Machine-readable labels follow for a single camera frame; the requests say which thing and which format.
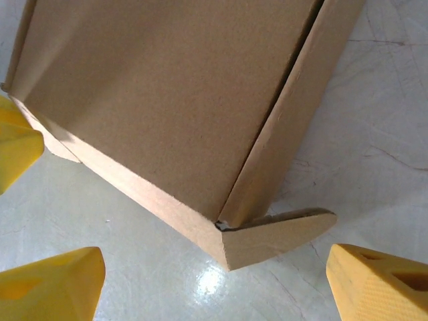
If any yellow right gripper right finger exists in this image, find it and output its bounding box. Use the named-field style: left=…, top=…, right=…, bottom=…
left=326, top=243, right=428, bottom=321

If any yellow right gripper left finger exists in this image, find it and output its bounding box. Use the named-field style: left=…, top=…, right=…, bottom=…
left=0, top=246, right=106, bottom=321

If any brown cardboard box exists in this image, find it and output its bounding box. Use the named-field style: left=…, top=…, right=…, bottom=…
left=1, top=0, right=367, bottom=272

